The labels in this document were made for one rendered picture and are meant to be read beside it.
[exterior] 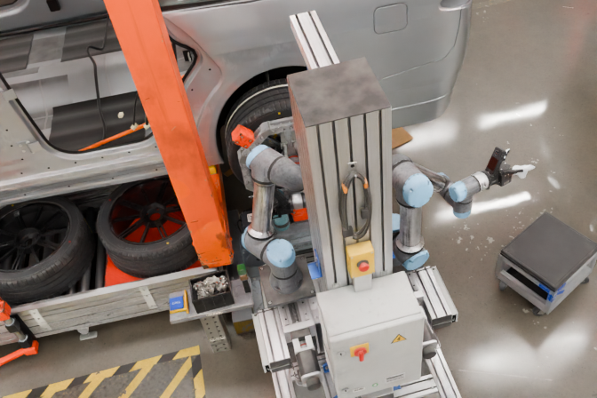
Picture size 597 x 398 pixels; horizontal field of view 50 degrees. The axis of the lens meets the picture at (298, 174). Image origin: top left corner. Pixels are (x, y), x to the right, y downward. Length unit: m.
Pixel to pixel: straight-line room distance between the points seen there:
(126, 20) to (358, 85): 0.93
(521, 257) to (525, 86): 1.90
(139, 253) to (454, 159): 2.21
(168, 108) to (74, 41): 2.30
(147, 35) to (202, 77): 0.83
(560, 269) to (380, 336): 1.52
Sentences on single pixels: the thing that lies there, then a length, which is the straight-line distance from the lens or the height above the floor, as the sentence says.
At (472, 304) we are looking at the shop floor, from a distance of 3.80.
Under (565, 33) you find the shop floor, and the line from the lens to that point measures 5.79.
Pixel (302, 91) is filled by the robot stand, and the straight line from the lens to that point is 1.87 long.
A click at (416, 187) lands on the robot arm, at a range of 2.35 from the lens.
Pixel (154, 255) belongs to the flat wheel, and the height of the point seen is 0.49.
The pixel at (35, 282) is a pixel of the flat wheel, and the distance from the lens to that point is 3.79.
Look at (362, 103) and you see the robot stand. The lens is 1.80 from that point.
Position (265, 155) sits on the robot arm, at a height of 1.44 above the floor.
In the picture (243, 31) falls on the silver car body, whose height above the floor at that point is 1.55.
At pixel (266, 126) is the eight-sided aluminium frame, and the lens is 3.15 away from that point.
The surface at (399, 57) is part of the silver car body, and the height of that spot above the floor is 1.23.
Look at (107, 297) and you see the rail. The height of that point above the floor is 0.36.
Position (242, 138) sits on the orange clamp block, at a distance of 3.15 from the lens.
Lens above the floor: 3.19
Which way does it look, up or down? 46 degrees down
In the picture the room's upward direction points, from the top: 9 degrees counter-clockwise
